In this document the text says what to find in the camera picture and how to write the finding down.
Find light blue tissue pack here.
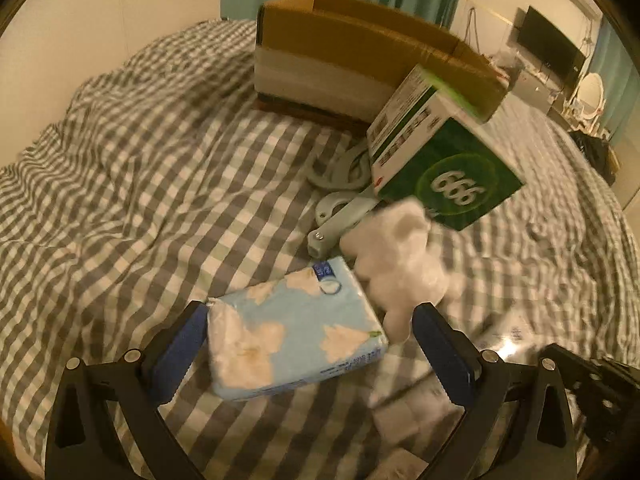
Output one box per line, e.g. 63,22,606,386
207,257,388,401

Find grey plastic clip tool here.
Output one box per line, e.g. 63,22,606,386
307,186,380,260

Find white oval vanity mirror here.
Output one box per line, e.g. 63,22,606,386
570,73,605,122

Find grey plastic hangers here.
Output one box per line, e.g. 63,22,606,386
306,140,371,192

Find white plush toy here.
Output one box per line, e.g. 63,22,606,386
340,197,464,344

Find black wall television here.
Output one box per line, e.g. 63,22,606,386
516,6,586,89

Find grey white checkered bedspread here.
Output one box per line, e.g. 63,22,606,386
1,21,639,479

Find brown cardboard box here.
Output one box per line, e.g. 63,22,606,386
254,0,506,122

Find green 999 medicine box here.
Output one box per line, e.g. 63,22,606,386
367,65,524,231

